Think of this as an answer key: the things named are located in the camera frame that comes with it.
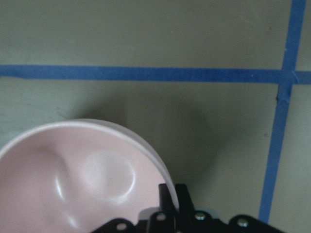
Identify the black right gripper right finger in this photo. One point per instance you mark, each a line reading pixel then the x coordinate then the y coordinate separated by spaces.
pixel 184 217

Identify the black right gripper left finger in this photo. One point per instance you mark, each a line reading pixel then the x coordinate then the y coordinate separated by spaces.
pixel 167 216

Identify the pink bowl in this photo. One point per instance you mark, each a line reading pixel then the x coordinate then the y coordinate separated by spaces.
pixel 74 176

